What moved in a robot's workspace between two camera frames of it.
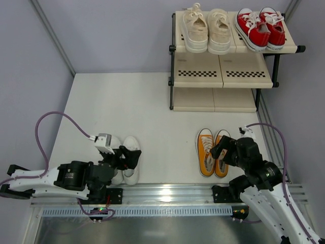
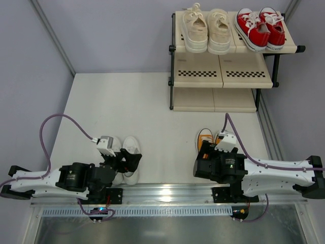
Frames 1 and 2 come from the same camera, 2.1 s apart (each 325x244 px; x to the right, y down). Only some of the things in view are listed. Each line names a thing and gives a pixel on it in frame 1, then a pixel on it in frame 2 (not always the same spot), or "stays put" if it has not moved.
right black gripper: x=230 y=150 to x=203 y=165
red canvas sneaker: x=251 y=30 stays put
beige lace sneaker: x=195 y=29 stays put
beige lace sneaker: x=219 y=32 stays put
